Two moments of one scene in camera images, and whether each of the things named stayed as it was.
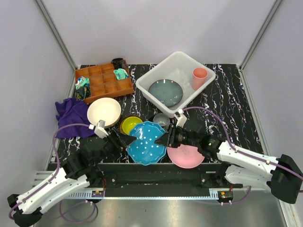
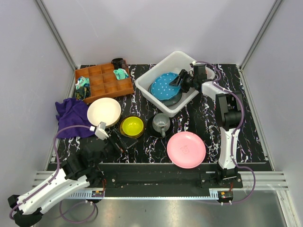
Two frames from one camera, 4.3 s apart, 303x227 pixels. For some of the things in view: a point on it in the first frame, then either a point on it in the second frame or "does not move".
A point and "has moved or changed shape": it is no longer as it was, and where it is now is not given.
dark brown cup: [119, 63] does not move
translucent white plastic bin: [179, 67] does not move
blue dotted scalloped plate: [144, 150] → [161, 89]
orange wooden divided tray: [103, 83] does not move
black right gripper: [169, 138] → [175, 82]
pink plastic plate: [185, 156] does not move
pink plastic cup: [199, 76] has moved or changed shape
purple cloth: [72, 111] does not move
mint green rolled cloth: [120, 74] does not move
